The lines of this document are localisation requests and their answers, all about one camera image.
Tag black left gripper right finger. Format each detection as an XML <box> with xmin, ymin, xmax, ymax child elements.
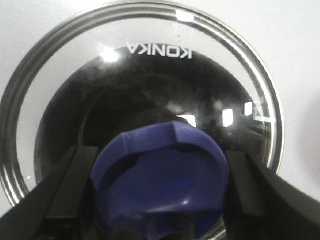
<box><xmin>224</xmin><ymin>150</ymin><xmax>320</xmax><ymax>240</ymax></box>

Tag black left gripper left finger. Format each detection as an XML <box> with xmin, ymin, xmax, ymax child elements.
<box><xmin>0</xmin><ymin>146</ymin><xmax>98</xmax><ymax>240</ymax></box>

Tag glass lid with blue knob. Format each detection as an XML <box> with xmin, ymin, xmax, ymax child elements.
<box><xmin>0</xmin><ymin>1</ymin><xmax>283</xmax><ymax>240</ymax></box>

